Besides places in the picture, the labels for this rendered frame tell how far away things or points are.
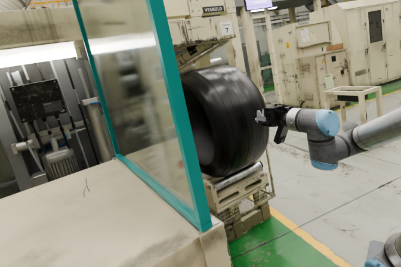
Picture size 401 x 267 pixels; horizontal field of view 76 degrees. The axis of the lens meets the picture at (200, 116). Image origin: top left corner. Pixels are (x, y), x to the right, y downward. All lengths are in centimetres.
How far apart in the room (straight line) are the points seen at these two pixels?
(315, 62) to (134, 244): 556
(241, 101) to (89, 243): 89
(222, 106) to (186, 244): 82
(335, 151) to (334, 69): 521
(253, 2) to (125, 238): 520
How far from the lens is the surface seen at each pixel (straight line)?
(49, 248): 53
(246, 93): 123
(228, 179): 136
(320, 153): 100
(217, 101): 115
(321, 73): 592
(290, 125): 103
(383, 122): 95
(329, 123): 96
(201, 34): 164
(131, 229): 47
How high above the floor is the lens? 150
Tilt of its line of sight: 11 degrees down
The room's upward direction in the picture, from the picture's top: 12 degrees counter-clockwise
